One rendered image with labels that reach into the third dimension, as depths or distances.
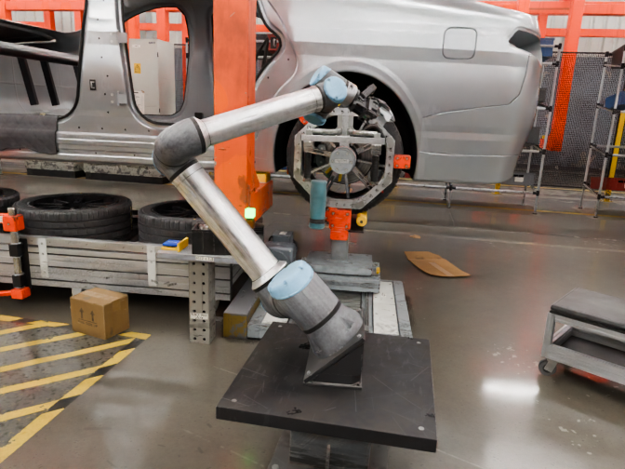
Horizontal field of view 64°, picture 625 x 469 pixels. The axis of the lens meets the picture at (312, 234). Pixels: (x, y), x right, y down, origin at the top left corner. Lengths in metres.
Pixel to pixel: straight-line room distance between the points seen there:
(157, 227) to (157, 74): 4.58
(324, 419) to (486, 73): 2.05
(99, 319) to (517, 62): 2.46
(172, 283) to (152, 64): 4.88
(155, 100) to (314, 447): 6.07
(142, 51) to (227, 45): 4.97
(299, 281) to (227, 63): 1.23
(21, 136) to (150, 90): 3.96
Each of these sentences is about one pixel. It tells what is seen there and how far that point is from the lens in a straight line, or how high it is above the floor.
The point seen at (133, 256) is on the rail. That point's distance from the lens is 2.79.
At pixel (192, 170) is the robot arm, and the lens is 1.69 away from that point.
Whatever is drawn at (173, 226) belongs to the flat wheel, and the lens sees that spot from 2.78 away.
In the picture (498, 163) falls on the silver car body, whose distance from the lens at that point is 2.95.
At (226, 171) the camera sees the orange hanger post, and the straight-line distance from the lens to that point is 2.43.
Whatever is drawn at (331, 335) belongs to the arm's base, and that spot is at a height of 0.45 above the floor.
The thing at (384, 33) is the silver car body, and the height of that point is 1.50.
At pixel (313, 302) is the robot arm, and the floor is 0.55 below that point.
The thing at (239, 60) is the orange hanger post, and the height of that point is 1.31.
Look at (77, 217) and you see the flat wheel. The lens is 3.08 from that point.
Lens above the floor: 1.11
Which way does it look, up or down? 14 degrees down
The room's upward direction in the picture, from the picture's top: 2 degrees clockwise
